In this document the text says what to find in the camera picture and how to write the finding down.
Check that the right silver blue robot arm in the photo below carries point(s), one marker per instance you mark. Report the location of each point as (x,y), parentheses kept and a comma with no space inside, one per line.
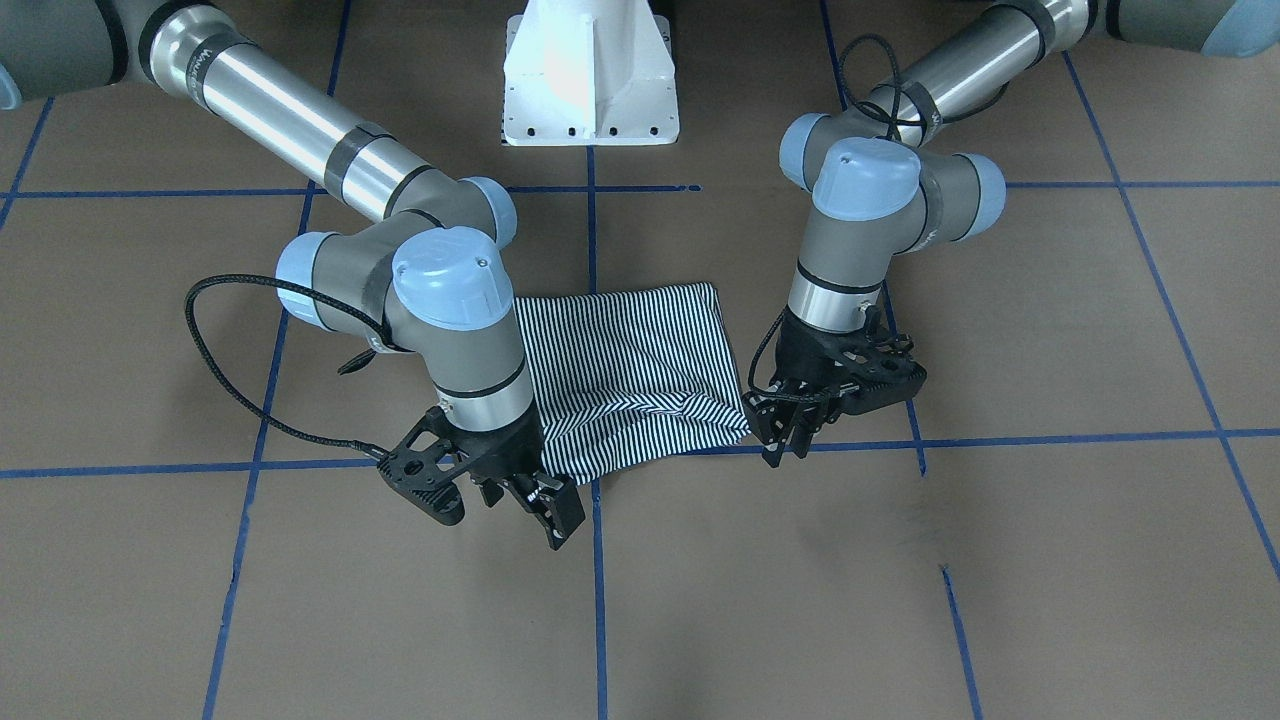
(426,277)

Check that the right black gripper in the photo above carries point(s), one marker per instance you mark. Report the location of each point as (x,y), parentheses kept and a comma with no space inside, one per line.
(503,451)

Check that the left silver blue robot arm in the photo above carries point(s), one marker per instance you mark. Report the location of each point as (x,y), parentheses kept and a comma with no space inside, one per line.
(877,192)

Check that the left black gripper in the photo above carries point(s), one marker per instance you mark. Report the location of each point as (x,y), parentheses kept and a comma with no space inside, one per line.
(800,352)

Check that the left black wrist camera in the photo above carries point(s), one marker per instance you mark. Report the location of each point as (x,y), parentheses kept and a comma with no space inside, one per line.
(879,371)

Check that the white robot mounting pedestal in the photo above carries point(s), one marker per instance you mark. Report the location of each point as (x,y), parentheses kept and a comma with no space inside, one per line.
(590,73)

